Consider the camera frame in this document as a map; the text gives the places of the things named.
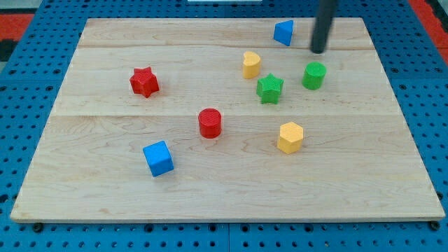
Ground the yellow heart block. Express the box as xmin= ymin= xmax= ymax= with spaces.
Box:
xmin=242 ymin=51 xmax=261 ymax=79

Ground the red cylinder block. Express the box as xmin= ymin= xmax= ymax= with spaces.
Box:
xmin=198 ymin=108 xmax=222 ymax=139

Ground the green star block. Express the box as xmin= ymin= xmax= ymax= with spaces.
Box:
xmin=256 ymin=73 xmax=284 ymax=104

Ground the wooden board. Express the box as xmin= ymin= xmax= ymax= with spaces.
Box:
xmin=10 ymin=17 xmax=445 ymax=223

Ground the yellow hexagon block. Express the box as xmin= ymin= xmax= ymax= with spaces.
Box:
xmin=276 ymin=122 xmax=304 ymax=154

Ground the blue cube block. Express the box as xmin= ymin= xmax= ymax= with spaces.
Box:
xmin=143 ymin=141 xmax=174 ymax=177

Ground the red star block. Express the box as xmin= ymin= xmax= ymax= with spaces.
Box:
xmin=129 ymin=66 xmax=160 ymax=98

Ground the green cylinder block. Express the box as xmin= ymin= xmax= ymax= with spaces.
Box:
xmin=302 ymin=62 xmax=326 ymax=90

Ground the blue triangle block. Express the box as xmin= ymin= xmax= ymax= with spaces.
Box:
xmin=273 ymin=20 xmax=294 ymax=46

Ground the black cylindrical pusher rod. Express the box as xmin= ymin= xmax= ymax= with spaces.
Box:
xmin=310 ymin=0 xmax=338 ymax=54

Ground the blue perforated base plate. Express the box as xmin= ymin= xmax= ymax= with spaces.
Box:
xmin=1 ymin=1 xmax=447 ymax=251

